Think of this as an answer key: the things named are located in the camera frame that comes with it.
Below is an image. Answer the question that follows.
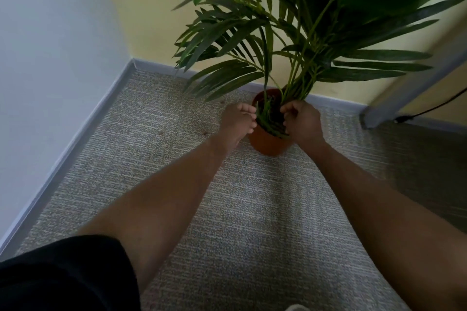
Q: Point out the person's right hand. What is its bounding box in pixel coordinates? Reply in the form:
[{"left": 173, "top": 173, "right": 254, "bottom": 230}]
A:
[{"left": 279, "top": 100, "right": 326, "bottom": 148}]

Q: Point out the person's left hand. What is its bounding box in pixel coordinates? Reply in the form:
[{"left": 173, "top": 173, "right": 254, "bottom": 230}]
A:
[{"left": 215, "top": 102, "right": 258, "bottom": 152}]

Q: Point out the terracotta plant pot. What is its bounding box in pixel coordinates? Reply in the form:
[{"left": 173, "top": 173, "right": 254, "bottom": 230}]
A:
[{"left": 248, "top": 88, "right": 293, "bottom": 157}]

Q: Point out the person's right forearm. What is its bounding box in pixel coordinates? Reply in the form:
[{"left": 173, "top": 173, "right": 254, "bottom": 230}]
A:
[{"left": 301, "top": 138, "right": 467, "bottom": 311}]

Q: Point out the person's left forearm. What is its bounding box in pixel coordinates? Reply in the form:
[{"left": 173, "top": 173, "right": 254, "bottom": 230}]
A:
[{"left": 77, "top": 137, "right": 238, "bottom": 294}]

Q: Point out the green palm plant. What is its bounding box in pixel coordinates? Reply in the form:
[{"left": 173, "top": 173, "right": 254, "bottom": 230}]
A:
[{"left": 142, "top": 0, "right": 467, "bottom": 139}]

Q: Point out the grey baseboard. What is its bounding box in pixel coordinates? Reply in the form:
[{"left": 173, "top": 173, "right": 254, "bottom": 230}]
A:
[
  {"left": 0, "top": 59, "right": 135, "bottom": 261},
  {"left": 131, "top": 58, "right": 467, "bottom": 134}
]

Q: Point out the grey metal desk leg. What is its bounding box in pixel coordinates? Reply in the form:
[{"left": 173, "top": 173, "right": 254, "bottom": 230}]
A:
[{"left": 359, "top": 25, "right": 467, "bottom": 130}]

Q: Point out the black sleeve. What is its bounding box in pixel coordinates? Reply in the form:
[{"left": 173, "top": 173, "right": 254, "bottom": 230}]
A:
[{"left": 0, "top": 234, "right": 142, "bottom": 311}]

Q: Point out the black cable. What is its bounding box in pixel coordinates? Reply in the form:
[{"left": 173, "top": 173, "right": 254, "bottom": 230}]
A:
[{"left": 393, "top": 86, "right": 467, "bottom": 124}]

